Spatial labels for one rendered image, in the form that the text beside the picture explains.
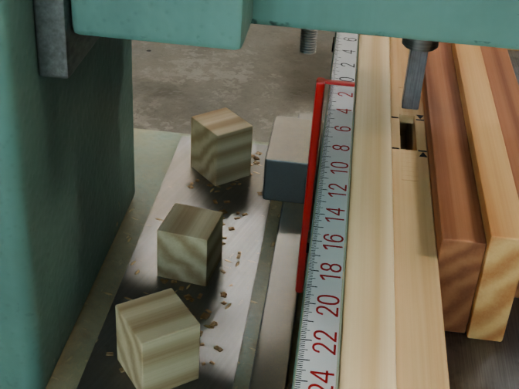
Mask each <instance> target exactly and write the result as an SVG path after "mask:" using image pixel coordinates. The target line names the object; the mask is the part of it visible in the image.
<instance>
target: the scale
mask: <svg viewBox="0 0 519 389"><path fill-rule="evenodd" d="M357 44H358V34H354V33H345V32H337V38H336V44H335V51H334V63H333V70H332V77H331V79H332V80H340V81H348V82H354V81H355V69H356V56H357ZM353 105H354V87H353V86H339V85H331V89H330V96H329V103H328V109H327V122H326V128H325V135H324V148H323V154H322V161H321V173H320V180H319V187H318V193H317V206H316V212H315V219H314V232H313V238H312V245H311V252H310V265H309V271H308V277H307V290H306V297H305V304H304V316H303V322H302V330H301V336H300V349H299V355H298V361H297V374H296V381H295V388H294V389H335V385H336V373H337V361H338V337H339V324H340V311H341V288H342V276H343V263H344V240H345V227H346V214H347V202H348V179H349V166H350V153H351V130H352V117H353Z"/></svg>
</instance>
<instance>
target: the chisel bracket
mask: <svg viewBox="0 0 519 389"><path fill-rule="evenodd" d="M251 24H259V25H275V26H283V27H291V28H299V29H314V30H322V31H330V32H345V33H354V34H362V35H370V36H384V37H393V38H401V39H402V44H403V45H404V47H406V48H407V49H411V50H413V51H416V52H431V51H433V50H435V49H437V48H438V46H439V42H448V43H456V44H464V45H472V46H487V47H495V48H504V49H519V0H253V19H252V21H251Z"/></svg>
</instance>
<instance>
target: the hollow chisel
mask: <svg viewBox="0 0 519 389"><path fill-rule="evenodd" d="M427 56H428V52H416V51H413V50H411V49H410V50H409V58H408V63H407V69H406V74H405V83H404V88H403V93H402V108H404V109H411V110H418V109H419V102H420V97H421V92H422V84H423V80H424V75H425V70H426V61H427Z"/></svg>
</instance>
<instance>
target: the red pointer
mask: <svg viewBox="0 0 519 389"><path fill-rule="evenodd" d="M325 84H331V85H339V86H353V87H354V86H355V82H348V81H340V80H332V79H325V78H322V77H318V78H317V81H316V88H315V96H314V111H313V119H312V127H311V135H310V150H309V158H308V165H307V180H306V188H305V196H304V211H303V219H302V227H301V235H300V250H299V258H298V266H297V281H296V289H295V290H296V292H297V293H302V292H303V291H304V278H305V271H306V263H307V253H306V250H307V236H308V231H310V220H311V212H312V205H313V198H314V184H315V176H316V169H317V155H318V148H319V140H320V132H321V118H322V110H323V103H324V89H325Z"/></svg>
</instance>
